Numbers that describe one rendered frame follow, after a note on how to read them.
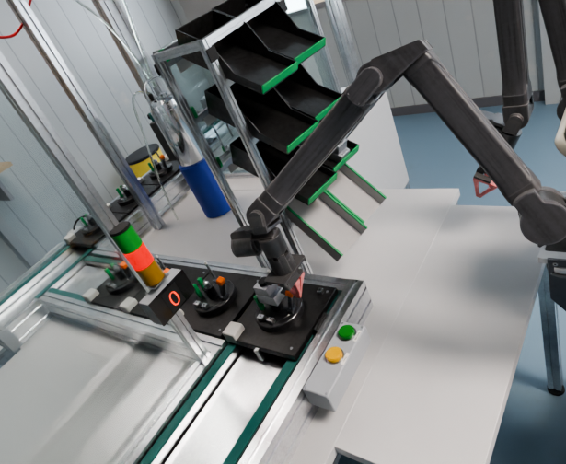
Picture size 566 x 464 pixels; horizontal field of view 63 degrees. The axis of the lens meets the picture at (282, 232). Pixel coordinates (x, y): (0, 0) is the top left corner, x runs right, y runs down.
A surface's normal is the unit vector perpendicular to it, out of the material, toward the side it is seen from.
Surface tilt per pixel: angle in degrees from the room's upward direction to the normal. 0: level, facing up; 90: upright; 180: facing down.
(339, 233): 45
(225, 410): 0
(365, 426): 0
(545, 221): 72
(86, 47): 90
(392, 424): 0
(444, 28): 90
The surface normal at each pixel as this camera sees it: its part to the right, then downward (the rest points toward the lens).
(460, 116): -0.37, 0.33
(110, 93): 0.77, 0.06
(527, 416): -0.36, -0.77
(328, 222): 0.23, -0.44
